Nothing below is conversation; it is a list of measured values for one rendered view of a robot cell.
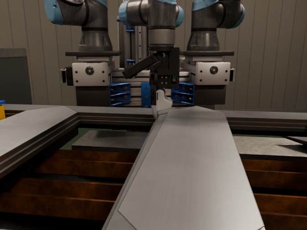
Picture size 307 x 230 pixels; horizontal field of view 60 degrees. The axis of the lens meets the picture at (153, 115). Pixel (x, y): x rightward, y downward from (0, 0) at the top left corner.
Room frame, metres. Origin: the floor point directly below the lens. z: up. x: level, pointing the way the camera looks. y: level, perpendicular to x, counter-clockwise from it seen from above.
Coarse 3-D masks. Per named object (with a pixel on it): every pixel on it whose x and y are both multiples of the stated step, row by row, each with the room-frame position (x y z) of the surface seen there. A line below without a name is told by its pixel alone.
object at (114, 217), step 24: (72, 120) 0.78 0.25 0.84; (96, 120) 0.82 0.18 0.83; (120, 120) 0.81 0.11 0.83; (144, 120) 0.80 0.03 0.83; (240, 120) 0.77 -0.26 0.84; (264, 120) 0.76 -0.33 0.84; (288, 120) 0.75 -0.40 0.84; (24, 144) 0.55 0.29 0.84; (48, 144) 0.62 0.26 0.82; (144, 144) 0.57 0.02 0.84; (0, 168) 0.46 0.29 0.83; (120, 192) 0.38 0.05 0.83; (120, 216) 0.29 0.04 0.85
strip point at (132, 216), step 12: (132, 216) 0.29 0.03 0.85; (144, 216) 0.29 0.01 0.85; (156, 216) 0.29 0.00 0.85; (168, 216) 0.29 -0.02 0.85; (180, 216) 0.29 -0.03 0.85; (144, 228) 0.27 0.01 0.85; (156, 228) 0.27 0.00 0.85; (168, 228) 0.27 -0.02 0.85; (180, 228) 0.27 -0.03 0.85; (192, 228) 0.27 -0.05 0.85; (204, 228) 0.27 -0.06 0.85; (216, 228) 0.27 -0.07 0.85; (228, 228) 0.27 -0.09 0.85; (240, 228) 0.27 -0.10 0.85; (252, 228) 0.27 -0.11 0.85
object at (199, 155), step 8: (152, 152) 0.50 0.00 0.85; (160, 152) 0.50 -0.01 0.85; (168, 152) 0.50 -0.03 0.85; (176, 152) 0.50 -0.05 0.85; (184, 152) 0.50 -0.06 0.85; (192, 152) 0.50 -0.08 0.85; (200, 152) 0.50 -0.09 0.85; (208, 152) 0.50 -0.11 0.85; (216, 152) 0.50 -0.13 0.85; (224, 152) 0.50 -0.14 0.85; (232, 152) 0.50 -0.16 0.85; (160, 160) 0.46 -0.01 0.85; (168, 160) 0.46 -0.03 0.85; (176, 160) 0.46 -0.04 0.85; (184, 160) 0.46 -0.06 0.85; (192, 160) 0.46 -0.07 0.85; (200, 160) 0.46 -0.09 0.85; (208, 160) 0.46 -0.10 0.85; (216, 160) 0.46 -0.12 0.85; (224, 160) 0.46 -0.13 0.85; (232, 160) 0.46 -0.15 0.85; (240, 160) 0.46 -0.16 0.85
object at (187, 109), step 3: (183, 108) 0.89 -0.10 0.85; (186, 108) 0.89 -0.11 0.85; (189, 108) 0.89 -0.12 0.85; (192, 108) 0.89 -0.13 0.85; (195, 108) 0.89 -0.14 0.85; (198, 108) 0.89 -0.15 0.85; (201, 108) 0.89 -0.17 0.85; (204, 108) 0.89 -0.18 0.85; (195, 111) 0.84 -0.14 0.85; (198, 111) 0.84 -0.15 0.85; (201, 111) 0.84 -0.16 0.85; (204, 111) 0.84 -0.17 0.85; (207, 111) 0.84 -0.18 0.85; (210, 111) 0.84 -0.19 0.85; (213, 111) 0.84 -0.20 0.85; (216, 111) 0.84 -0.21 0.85; (219, 111) 0.84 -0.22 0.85
